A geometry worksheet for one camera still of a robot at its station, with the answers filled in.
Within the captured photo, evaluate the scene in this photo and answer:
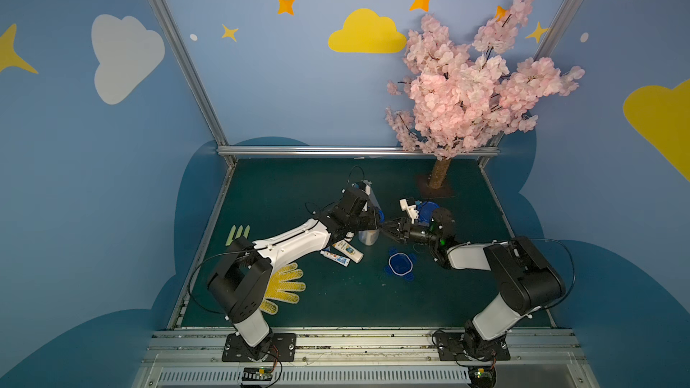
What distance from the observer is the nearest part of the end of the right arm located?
2.41 feet

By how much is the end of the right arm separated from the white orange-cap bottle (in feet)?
0.49

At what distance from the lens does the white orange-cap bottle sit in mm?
923
